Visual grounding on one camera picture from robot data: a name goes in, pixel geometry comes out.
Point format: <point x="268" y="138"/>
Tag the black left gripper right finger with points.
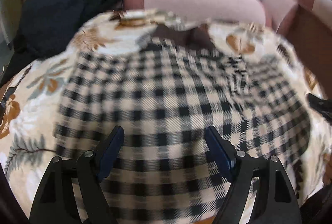
<point x="275" y="200"/>

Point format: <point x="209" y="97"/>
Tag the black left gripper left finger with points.
<point x="54" y="201"/>

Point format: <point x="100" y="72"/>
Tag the black beige checkered shirt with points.
<point x="164" y="97"/>

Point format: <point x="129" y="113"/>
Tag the black clothing pile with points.
<point x="47" y="26"/>

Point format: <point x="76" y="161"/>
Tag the beige leaf pattern blanket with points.
<point x="30" y="106"/>

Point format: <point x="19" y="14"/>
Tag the brown wooden headboard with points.
<point x="309" y="30"/>

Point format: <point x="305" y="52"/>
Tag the small pink pillow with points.
<point x="282" y="14"/>

